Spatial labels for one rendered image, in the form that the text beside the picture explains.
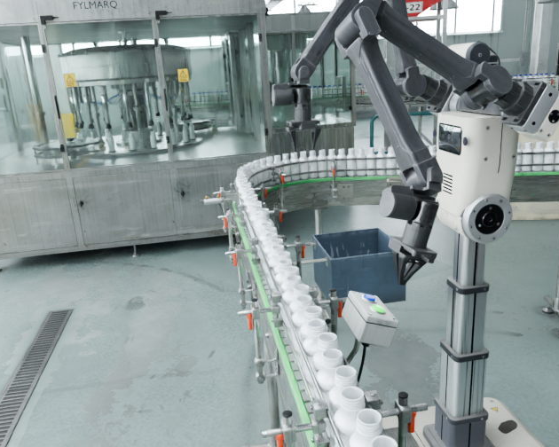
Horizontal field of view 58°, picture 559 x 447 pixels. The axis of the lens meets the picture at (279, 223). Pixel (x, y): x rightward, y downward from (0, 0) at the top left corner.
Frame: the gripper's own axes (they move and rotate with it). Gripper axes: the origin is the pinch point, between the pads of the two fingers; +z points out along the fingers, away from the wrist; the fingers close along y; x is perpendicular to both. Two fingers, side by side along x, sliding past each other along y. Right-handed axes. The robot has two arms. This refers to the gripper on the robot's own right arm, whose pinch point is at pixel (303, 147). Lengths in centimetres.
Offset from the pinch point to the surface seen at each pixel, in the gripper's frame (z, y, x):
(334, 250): 53, -21, -40
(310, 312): 25, 15, 69
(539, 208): 124, -310, -280
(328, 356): 25, 16, 87
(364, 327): 31, 3, 69
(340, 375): 26, 16, 93
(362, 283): 57, -24, -9
